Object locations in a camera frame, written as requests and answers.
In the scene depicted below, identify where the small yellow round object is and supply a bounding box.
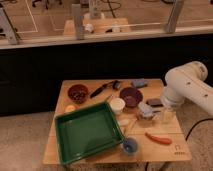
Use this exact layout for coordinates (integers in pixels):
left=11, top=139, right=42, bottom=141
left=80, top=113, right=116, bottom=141
left=65, top=105, right=76, bottom=113

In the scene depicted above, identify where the dark grey rectangular block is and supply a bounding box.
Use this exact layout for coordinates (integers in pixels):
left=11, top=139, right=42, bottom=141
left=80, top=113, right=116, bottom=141
left=146, top=98, right=163, bottom=107

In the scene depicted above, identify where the small blue cup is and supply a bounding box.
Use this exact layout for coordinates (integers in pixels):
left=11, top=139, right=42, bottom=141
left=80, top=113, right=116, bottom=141
left=122, top=137, right=138, bottom=155

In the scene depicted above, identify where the orange carrot toy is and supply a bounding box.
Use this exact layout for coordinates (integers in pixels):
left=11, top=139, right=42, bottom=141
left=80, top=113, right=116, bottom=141
left=145, top=132, right=172, bottom=145

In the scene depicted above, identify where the purple bowl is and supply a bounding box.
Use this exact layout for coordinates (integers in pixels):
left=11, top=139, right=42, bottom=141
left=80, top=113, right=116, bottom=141
left=119, top=87, right=143, bottom=108

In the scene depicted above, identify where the white cup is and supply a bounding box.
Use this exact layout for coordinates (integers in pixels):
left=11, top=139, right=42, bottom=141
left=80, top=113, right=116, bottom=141
left=110, top=98, right=125, bottom=115

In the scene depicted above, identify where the blue-grey sponge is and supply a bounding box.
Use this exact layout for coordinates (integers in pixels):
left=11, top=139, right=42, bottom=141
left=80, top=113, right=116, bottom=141
left=132, top=78, right=148, bottom=88

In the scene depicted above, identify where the small wooden background table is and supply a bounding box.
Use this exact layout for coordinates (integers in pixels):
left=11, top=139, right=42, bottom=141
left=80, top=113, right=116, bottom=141
left=63, top=18, right=131, bottom=36

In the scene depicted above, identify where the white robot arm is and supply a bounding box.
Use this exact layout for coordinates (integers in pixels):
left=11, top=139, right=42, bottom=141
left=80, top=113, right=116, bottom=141
left=160, top=61, right=213, bottom=116

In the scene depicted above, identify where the black cable on floor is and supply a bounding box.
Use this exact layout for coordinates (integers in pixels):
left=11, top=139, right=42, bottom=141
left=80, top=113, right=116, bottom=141
left=185, top=117, right=213, bottom=141

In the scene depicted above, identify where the green plastic tray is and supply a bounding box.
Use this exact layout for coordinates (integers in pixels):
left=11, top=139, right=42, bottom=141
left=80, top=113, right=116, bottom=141
left=55, top=102, right=124, bottom=165

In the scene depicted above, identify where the dark red bowl with beans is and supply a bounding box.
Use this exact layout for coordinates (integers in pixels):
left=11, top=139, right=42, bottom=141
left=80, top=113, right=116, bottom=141
left=68, top=84, right=89, bottom=104

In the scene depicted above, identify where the black handled dish brush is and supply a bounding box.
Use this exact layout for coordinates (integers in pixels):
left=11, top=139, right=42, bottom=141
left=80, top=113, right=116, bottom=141
left=90, top=80, right=121, bottom=98

